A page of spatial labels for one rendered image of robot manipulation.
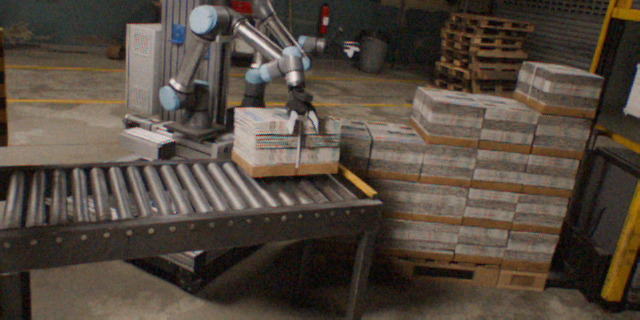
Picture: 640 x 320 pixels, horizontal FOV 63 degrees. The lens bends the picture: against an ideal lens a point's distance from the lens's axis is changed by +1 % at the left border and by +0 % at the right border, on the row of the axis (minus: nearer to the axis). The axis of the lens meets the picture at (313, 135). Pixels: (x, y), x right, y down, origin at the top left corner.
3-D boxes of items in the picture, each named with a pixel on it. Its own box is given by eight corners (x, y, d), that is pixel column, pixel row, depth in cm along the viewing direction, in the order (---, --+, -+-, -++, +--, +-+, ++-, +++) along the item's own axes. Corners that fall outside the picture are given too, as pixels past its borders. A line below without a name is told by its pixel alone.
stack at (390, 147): (298, 237, 334) (315, 113, 309) (474, 253, 343) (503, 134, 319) (300, 271, 297) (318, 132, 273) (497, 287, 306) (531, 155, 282)
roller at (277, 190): (254, 172, 233) (262, 164, 233) (295, 220, 193) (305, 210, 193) (247, 165, 230) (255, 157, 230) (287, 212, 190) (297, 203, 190)
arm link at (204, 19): (192, 112, 253) (235, 15, 228) (169, 117, 241) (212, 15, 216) (176, 98, 257) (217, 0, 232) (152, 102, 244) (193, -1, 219)
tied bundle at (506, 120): (456, 129, 317) (464, 92, 310) (503, 134, 318) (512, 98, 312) (476, 149, 280) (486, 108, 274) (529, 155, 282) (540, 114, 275)
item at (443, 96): (416, 87, 305) (417, 86, 305) (463, 93, 308) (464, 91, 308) (434, 102, 271) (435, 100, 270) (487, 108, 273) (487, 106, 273)
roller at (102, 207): (103, 177, 205) (103, 165, 204) (114, 234, 165) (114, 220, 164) (89, 178, 203) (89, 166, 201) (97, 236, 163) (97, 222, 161)
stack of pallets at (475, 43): (480, 84, 1014) (495, 16, 976) (519, 97, 936) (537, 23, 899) (428, 84, 948) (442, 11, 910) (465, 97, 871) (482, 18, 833)
